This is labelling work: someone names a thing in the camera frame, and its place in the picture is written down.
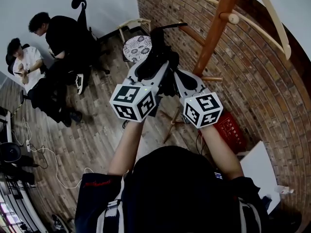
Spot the white table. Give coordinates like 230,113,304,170
239,140,282,215

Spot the red box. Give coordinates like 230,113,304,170
198,111,248,155

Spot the clear plastic bottle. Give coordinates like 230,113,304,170
274,185,295,195

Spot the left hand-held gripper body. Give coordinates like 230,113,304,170
109,77,163,123

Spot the wooden coat rack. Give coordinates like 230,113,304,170
160,0,244,144

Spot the pale wooden clothes hanger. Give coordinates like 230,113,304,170
134,0,292,61

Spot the person in white shirt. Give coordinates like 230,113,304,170
5,43,31,77

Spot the black round fan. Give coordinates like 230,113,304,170
0,142,23,164

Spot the person's left forearm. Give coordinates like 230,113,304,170
107,118,147,176

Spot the black umbrella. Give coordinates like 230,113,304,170
142,22,189,98

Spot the floral round wooden stool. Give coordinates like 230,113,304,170
117,18,153,64

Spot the person's right forearm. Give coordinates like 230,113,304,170
198,124,245,181

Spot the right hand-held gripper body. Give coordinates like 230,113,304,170
180,88,224,129

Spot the white cable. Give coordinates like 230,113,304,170
10,116,94,189

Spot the person's dark shirt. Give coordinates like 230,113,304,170
73,146,271,233

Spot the black office chair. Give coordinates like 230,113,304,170
71,0,111,75

